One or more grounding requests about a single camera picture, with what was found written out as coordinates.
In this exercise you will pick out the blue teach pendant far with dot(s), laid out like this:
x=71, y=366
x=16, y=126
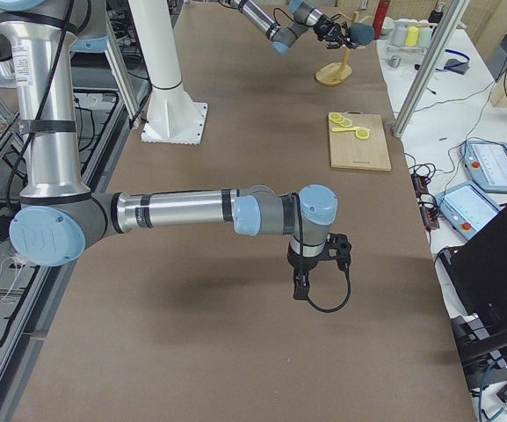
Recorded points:
x=486, y=163

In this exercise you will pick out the blue teach pendant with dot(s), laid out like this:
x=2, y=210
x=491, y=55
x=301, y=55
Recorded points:
x=486, y=163
x=467, y=208

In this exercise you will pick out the wooden cutting board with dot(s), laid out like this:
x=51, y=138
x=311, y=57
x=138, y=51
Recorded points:
x=349, y=152

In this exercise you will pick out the blue mug yellow inside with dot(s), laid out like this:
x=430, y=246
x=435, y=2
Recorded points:
x=360, y=34

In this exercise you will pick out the wooden cup rack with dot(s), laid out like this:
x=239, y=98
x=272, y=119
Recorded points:
x=334, y=73

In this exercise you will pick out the aluminium frame post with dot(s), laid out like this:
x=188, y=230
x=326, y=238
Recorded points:
x=443, y=34

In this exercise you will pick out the white pillar base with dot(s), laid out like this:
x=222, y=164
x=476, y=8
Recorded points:
x=172, y=115

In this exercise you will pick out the black computer monitor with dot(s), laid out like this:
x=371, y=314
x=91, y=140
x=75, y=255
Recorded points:
x=478, y=272

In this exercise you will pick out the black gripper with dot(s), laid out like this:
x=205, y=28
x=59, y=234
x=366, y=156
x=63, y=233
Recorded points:
x=326, y=26
x=307, y=264

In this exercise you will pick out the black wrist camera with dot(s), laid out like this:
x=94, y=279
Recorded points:
x=338, y=248

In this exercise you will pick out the blue teach pendant near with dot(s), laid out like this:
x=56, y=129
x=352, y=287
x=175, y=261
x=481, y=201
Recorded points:
x=467, y=208

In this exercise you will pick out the yellow plastic knife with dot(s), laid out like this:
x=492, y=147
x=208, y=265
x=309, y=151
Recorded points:
x=344, y=129

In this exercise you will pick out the lemon slice by knife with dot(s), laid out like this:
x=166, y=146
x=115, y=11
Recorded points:
x=362, y=133

